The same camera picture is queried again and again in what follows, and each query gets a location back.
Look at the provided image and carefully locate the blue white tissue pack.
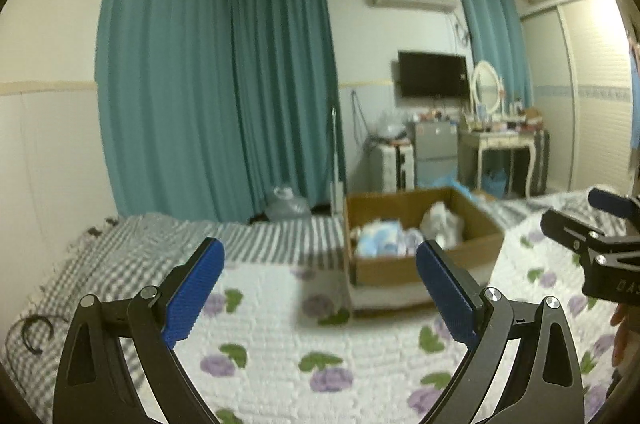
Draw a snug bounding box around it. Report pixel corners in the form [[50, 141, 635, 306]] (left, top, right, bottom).
[[350, 219, 405, 259]]

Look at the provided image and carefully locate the teal curtain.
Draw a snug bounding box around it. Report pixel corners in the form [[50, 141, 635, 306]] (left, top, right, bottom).
[[461, 0, 533, 106], [96, 0, 344, 222]]

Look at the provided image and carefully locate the small silver refrigerator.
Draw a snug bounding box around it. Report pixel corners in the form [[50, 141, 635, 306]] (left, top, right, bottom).
[[413, 121, 458, 188]]

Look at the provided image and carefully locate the grey checked bed blanket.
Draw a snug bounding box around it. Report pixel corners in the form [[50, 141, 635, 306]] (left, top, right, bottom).
[[0, 190, 616, 424]]

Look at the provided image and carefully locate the white louvered wardrobe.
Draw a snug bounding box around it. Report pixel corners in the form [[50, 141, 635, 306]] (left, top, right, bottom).
[[521, 0, 632, 194]]

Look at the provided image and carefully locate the white striped suitcase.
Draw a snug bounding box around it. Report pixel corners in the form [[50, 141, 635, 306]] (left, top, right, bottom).
[[369, 141, 416, 193]]

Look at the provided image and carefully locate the open cardboard box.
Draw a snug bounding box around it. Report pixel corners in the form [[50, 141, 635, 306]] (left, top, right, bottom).
[[342, 186, 507, 315]]

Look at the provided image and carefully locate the clear plastic bag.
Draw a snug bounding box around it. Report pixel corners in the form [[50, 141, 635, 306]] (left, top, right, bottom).
[[265, 186, 311, 222]]

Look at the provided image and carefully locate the clear bag on suitcase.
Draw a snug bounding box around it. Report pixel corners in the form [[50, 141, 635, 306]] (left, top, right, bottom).
[[374, 110, 408, 142]]

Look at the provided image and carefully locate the person's right hand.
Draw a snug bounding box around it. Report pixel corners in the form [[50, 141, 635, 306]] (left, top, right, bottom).
[[610, 304, 639, 366]]

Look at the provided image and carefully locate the teal curtain right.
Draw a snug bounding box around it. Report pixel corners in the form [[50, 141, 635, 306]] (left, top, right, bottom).
[[461, 0, 533, 106]]

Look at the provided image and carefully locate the white dressing table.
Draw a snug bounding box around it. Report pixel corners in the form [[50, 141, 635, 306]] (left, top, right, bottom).
[[458, 108, 544, 198]]

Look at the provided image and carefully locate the oval vanity mirror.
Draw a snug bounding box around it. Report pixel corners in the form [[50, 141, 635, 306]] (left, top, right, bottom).
[[470, 60, 502, 115]]

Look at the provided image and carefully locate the teal curtain left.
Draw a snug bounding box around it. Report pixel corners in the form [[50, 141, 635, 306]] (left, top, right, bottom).
[[96, 0, 344, 222]]

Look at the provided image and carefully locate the blue plastic bag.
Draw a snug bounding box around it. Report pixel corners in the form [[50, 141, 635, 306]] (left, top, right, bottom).
[[416, 173, 473, 196]]

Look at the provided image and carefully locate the hanging black cable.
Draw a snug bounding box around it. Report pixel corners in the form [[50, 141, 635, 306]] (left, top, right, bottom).
[[349, 89, 371, 140]]

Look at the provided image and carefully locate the white floral quilt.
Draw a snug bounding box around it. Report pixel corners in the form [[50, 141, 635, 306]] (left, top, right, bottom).
[[137, 203, 614, 423]]

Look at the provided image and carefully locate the black wall television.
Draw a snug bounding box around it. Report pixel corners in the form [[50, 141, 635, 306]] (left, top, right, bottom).
[[398, 51, 470, 99]]

